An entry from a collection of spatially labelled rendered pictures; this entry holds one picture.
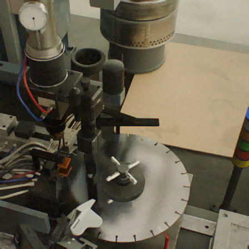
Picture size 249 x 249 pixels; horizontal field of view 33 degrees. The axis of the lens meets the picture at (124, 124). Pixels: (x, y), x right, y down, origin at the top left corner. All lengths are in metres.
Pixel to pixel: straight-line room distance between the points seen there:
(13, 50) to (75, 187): 0.68
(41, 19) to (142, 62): 0.93
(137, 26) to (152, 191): 0.67
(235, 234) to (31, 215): 0.48
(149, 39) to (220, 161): 0.50
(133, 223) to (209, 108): 0.70
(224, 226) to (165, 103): 0.63
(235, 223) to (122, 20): 0.80
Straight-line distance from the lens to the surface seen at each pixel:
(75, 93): 0.77
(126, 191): 1.01
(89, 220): 0.84
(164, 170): 1.07
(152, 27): 1.51
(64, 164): 1.06
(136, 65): 1.63
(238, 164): 1.08
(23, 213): 0.96
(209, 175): 1.34
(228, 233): 1.05
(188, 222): 1.22
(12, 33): 1.50
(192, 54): 1.80
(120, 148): 1.11
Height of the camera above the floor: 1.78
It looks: 45 degrees down
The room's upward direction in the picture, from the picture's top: 1 degrees clockwise
